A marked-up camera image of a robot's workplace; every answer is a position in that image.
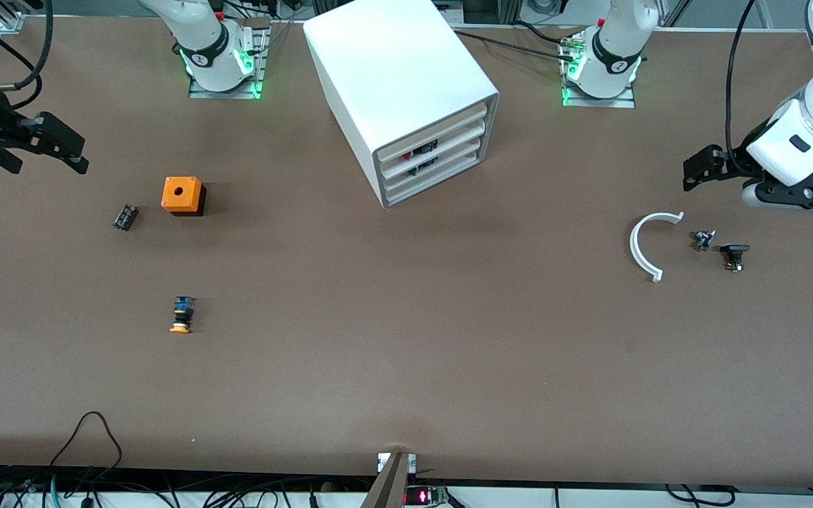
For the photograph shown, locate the tangled black cable bundle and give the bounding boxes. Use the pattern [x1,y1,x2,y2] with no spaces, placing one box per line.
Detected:
[0,462,351,508]

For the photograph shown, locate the device with red display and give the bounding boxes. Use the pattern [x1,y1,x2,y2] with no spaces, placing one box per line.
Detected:
[403,485,450,506]

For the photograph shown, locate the black cable across table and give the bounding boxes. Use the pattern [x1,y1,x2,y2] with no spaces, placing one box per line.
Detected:
[452,21,580,57]

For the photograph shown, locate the thin black looped cable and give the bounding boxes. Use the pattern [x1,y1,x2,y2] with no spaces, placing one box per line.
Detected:
[50,411,124,470]

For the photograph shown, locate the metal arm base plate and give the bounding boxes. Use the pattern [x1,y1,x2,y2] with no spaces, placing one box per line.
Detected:
[188,27,267,99]
[560,35,637,109]

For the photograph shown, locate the orange button box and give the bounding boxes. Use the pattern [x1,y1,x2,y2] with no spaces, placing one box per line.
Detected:
[161,176,207,217]

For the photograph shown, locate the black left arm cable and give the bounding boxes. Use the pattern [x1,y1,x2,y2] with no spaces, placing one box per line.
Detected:
[726,0,760,174]

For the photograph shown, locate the yellow push button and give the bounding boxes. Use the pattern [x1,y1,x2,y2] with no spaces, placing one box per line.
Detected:
[169,296,197,334]

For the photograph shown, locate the white curved plastic arc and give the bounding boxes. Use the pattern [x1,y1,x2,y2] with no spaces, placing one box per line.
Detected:
[630,212,685,283]

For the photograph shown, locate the black cable loop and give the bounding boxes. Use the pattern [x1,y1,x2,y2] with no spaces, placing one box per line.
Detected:
[664,483,739,507]

